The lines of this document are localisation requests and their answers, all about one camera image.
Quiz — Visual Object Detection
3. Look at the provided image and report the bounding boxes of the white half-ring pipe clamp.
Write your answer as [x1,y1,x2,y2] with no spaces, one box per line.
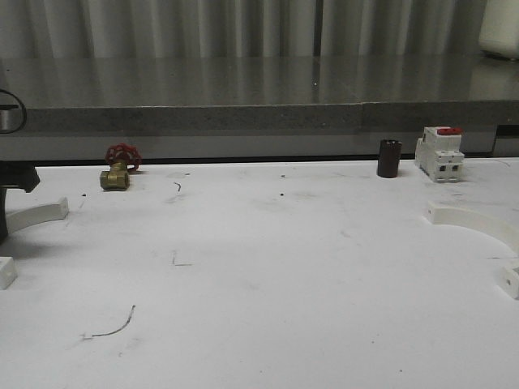
[1,197,69,290]
[425,203,518,300]

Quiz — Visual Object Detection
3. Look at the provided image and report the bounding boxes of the dark brown cylindrical coupling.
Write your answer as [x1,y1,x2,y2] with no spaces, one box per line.
[376,139,402,178]

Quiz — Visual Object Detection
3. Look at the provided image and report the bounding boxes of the white circuit breaker red switch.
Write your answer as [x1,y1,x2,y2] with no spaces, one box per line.
[414,126,465,182]

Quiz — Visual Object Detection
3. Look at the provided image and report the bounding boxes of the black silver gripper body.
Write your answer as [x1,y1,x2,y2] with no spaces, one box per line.
[1,89,27,135]

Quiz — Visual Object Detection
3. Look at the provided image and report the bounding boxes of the white container on counter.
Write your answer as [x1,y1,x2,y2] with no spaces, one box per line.
[478,0,518,60]

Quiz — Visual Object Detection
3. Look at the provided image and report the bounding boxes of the brass valve red handwheel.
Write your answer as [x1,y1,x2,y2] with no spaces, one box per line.
[100,143,142,190]

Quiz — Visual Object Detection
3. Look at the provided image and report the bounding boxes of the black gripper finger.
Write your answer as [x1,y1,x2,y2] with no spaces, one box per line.
[1,162,39,242]

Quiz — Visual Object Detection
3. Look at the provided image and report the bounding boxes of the grey stone counter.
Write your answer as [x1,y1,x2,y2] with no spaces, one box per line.
[1,54,518,161]

